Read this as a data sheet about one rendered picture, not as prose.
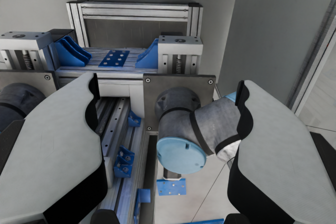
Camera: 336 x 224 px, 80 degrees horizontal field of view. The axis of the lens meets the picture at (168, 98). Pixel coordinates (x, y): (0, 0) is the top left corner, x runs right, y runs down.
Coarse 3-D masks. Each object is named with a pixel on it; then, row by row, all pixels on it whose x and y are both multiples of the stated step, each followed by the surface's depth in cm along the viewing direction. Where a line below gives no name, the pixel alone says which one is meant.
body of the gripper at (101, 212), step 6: (96, 210) 5; (102, 210) 5; (108, 210) 5; (96, 216) 5; (102, 216) 5; (108, 216) 5; (114, 216) 5; (228, 216) 5; (234, 216) 5; (240, 216) 5; (90, 222) 4; (96, 222) 4; (102, 222) 4; (108, 222) 4; (114, 222) 4; (228, 222) 5; (234, 222) 5; (240, 222) 5; (246, 222) 5
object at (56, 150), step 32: (64, 96) 9; (96, 96) 11; (32, 128) 7; (64, 128) 7; (32, 160) 6; (64, 160) 6; (96, 160) 6; (0, 192) 5; (32, 192) 5; (64, 192) 5; (96, 192) 6
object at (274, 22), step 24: (240, 0) 128; (264, 0) 96; (288, 0) 77; (312, 0) 64; (240, 24) 126; (264, 24) 95; (288, 24) 76; (312, 24) 64; (240, 48) 124; (264, 48) 94; (288, 48) 76; (240, 72) 122; (264, 72) 93; (288, 72) 75
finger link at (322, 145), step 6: (312, 132) 8; (312, 138) 7; (318, 138) 7; (324, 138) 7; (318, 144) 7; (324, 144) 7; (318, 150) 7; (324, 150) 7; (330, 150) 7; (324, 156) 7; (330, 156) 7; (324, 162) 6; (330, 162) 6; (330, 168) 6; (330, 174) 6
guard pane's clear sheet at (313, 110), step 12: (324, 60) 60; (324, 72) 60; (312, 84) 64; (324, 84) 59; (312, 96) 64; (324, 96) 59; (300, 108) 69; (312, 108) 64; (324, 108) 59; (312, 120) 63; (324, 120) 59; (324, 132) 58
